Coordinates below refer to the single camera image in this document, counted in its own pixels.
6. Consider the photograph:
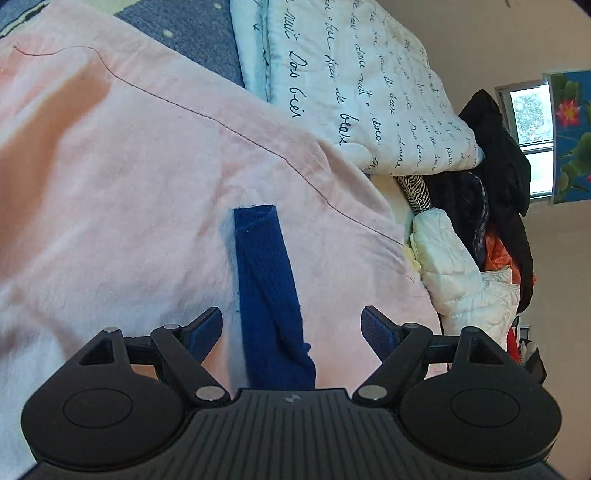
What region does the blue knit sweater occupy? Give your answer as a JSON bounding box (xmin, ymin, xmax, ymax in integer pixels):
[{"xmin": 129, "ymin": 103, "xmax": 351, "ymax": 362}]
[{"xmin": 233, "ymin": 205, "xmax": 317, "ymax": 391}]

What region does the white puffer jacket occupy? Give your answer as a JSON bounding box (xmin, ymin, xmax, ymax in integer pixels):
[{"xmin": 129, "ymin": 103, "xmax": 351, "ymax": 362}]
[{"xmin": 410, "ymin": 208, "xmax": 520, "ymax": 348}]

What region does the orange garment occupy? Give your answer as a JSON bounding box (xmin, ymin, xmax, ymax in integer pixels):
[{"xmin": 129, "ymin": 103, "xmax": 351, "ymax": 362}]
[{"xmin": 484, "ymin": 229, "xmax": 522, "ymax": 285}]

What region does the black garment by window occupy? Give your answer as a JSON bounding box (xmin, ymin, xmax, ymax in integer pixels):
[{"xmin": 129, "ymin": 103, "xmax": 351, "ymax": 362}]
[{"xmin": 425, "ymin": 90, "xmax": 534, "ymax": 313}]

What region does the pink bed cover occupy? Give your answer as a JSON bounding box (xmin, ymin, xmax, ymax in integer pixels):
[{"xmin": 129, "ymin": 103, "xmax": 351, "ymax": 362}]
[{"xmin": 1, "ymin": 1, "xmax": 440, "ymax": 479}]

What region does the window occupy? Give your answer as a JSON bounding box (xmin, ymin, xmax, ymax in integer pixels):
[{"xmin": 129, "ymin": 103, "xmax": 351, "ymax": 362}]
[{"xmin": 495, "ymin": 80, "xmax": 554, "ymax": 200}]

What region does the white script print quilt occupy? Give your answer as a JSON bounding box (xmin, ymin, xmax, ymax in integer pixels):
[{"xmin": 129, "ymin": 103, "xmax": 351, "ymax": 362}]
[{"xmin": 230, "ymin": 0, "xmax": 484, "ymax": 176}]

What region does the lotus flower curtain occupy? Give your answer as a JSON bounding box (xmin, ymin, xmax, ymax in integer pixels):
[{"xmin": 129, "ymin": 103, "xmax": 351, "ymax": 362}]
[{"xmin": 547, "ymin": 70, "xmax": 591, "ymax": 204}]

